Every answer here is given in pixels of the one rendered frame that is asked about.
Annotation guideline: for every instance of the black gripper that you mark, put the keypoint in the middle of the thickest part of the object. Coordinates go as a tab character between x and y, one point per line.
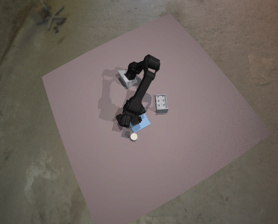
142	111

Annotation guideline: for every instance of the light blue flat mat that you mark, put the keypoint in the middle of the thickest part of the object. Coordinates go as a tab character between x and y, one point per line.
144	123

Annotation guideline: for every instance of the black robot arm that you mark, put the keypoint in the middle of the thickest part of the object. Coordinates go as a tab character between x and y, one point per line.
133	106

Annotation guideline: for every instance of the grey dish rack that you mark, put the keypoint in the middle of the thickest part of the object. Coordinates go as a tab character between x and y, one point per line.
161	103

